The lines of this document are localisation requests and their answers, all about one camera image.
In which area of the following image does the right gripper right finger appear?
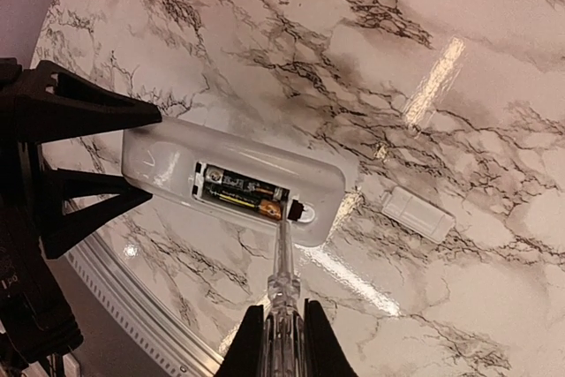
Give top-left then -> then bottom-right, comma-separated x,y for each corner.
304,299 -> 358,377

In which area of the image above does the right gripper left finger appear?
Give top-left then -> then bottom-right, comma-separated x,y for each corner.
215,305 -> 265,377

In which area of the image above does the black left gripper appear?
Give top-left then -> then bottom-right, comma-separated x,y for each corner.
1,58 -> 162,373

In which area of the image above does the white remote control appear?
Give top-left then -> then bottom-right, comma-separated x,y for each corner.
121,118 -> 345,247

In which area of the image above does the black gold battery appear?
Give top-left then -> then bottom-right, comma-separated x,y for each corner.
204,185 -> 283,221

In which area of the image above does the black silver battery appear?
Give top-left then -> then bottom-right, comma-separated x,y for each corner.
204,165 -> 290,201

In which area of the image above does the white battery cover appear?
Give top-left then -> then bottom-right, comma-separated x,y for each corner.
381,186 -> 456,244

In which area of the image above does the front aluminium rail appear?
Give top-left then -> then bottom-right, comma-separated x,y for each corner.
65,235 -> 222,376

